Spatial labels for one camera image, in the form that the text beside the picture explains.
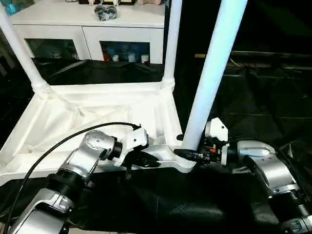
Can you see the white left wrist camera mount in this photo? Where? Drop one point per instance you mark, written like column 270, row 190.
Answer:
column 134, row 139

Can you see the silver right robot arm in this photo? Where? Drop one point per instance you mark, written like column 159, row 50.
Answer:
column 273, row 165

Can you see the black glossy mat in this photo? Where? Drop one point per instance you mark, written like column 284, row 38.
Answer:
column 256, row 97

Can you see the black framed plaque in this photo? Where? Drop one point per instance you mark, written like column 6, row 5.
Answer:
column 128, row 2
column 84, row 1

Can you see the small white jar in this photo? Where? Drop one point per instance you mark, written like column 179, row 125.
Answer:
column 115, row 58
column 131, row 58
column 145, row 58

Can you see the long black bar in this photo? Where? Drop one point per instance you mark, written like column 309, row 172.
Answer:
column 273, row 53

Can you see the red bottle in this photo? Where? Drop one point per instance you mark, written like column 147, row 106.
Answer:
column 106, row 57

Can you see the small yellow label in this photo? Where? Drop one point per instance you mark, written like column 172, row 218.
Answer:
column 200, row 55

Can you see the bag of black parts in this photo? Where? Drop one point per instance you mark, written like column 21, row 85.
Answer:
column 106, row 12

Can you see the white pole with blue ribbon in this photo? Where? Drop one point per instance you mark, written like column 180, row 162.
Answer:
column 11, row 8

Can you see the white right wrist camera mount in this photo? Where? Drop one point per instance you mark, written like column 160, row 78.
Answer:
column 217, row 129

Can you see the white sideboard cabinet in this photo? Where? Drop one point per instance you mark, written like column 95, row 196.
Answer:
column 73, row 31

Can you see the beige plush toy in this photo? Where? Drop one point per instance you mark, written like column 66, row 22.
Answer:
column 150, row 2

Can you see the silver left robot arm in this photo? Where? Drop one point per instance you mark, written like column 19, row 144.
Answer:
column 85, row 151

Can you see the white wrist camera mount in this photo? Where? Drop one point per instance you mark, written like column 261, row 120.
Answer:
column 134, row 139
column 217, row 129

